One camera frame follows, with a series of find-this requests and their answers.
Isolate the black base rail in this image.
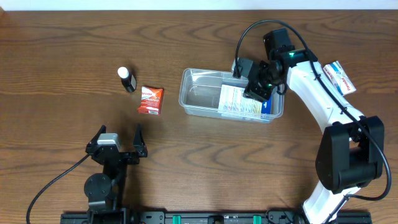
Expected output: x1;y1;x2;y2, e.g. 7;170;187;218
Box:
60;210;373;224

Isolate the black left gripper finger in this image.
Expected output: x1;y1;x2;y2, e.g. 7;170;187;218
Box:
86;125;106;153
133;124;147;157

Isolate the clear plastic container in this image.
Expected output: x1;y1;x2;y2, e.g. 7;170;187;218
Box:
179;68;284;123

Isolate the dark bottle white cap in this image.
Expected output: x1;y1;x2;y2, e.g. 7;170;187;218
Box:
118;67;137;93

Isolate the black left camera cable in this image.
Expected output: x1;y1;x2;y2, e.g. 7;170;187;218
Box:
25;153;91;224

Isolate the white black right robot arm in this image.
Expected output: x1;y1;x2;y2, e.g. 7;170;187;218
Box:
234;29;391;223

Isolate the red Panadol ActiFast box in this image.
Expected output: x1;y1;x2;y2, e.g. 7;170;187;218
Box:
137;86;164;116

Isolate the white blue Panadol box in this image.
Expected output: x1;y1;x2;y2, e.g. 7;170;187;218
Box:
323;61;356;96

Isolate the white blue medicine box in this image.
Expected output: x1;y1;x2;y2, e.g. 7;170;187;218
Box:
218;85;272;115

